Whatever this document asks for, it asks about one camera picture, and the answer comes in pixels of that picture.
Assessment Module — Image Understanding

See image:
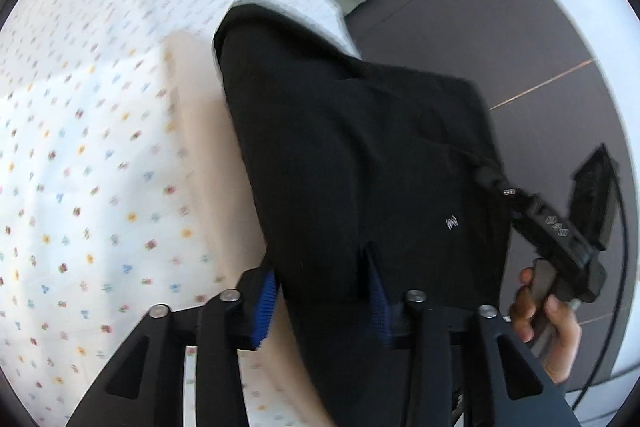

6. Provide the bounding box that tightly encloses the black button-up shirt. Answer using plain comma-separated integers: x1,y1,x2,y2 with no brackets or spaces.
214,4,510,426

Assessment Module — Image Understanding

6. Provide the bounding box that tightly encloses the person's right hand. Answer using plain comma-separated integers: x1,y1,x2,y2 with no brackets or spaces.
509,268,582,385

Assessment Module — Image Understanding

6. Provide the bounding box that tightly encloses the white polka dot bedsheet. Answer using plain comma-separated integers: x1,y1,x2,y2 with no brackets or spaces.
1,0,354,426

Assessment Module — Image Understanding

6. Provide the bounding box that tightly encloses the folded cream blanket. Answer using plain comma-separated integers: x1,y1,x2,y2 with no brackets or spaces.
164,30,333,426

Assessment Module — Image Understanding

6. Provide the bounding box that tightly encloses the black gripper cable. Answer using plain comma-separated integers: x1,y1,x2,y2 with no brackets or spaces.
564,166,632,413

